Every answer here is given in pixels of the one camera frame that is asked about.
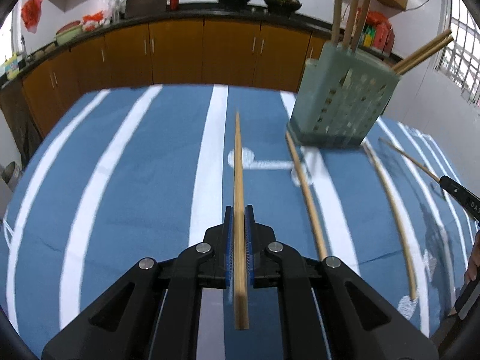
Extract wooden chopstick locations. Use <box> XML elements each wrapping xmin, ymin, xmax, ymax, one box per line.
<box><xmin>233</xmin><ymin>112</ymin><xmax>249</xmax><ymax>330</ymax></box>

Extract person right hand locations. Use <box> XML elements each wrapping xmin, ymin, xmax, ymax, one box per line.
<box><xmin>464</xmin><ymin>231</ymin><xmax>480</xmax><ymax>284</ymax></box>

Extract blue white striped tablecloth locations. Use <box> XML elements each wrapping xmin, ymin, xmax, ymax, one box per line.
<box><xmin>1</xmin><ymin>85</ymin><xmax>477</xmax><ymax>354</ymax></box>

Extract barred window right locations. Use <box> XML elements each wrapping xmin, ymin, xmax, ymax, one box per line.
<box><xmin>437</xmin><ymin>0</ymin><xmax>479</xmax><ymax>107</ymax></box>

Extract green perforated utensil holder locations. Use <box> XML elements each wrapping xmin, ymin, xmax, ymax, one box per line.
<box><xmin>287</xmin><ymin>41</ymin><xmax>400</xmax><ymax>149</ymax></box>

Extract lower wooden base cabinets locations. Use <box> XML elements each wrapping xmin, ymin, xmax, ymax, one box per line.
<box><xmin>1</xmin><ymin>17</ymin><xmax>329</xmax><ymax>141</ymax></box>

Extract red bag on counter right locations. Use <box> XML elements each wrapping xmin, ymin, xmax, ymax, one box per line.
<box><xmin>366</xmin><ymin>10</ymin><xmax>392</xmax><ymax>29</ymax></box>

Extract black countertop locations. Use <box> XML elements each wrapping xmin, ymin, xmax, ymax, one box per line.
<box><xmin>0</xmin><ymin>1</ymin><xmax>402</xmax><ymax>89</ymax></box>

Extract right black lidded wok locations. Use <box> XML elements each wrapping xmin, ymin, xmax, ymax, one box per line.
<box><xmin>264</xmin><ymin>0</ymin><xmax>302</xmax><ymax>16</ymax></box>

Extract red sauce bottle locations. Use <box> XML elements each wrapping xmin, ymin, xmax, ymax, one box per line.
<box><xmin>169</xmin><ymin>0</ymin><xmax>180</xmax><ymax>11</ymax></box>

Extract dark cutting board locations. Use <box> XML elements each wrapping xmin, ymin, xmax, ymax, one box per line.
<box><xmin>124</xmin><ymin>0</ymin><xmax>167</xmax><ymax>20</ymax></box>

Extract orange bag on counter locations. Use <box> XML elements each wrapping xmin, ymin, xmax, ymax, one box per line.
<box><xmin>82</xmin><ymin>10</ymin><xmax>106</xmax><ymax>32</ymax></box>

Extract green basin with red lid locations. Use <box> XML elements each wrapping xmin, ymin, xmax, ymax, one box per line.
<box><xmin>55</xmin><ymin>20</ymin><xmax>83</xmax><ymax>46</ymax></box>

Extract yellow detergent bottle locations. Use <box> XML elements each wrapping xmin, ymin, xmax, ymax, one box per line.
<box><xmin>4</xmin><ymin>54</ymin><xmax>20</xmax><ymax>80</ymax></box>

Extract red plastic bag hanging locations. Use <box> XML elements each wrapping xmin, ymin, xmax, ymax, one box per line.
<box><xmin>21</xmin><ymin>0</ymin><xmax>43</xmax><ymax>33</ymax></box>

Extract wall power cable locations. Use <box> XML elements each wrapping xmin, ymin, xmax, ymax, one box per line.
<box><xmin>404</xmin><ymin>0</ymin><xmax>445</xmax><ymax>14</ymax></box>

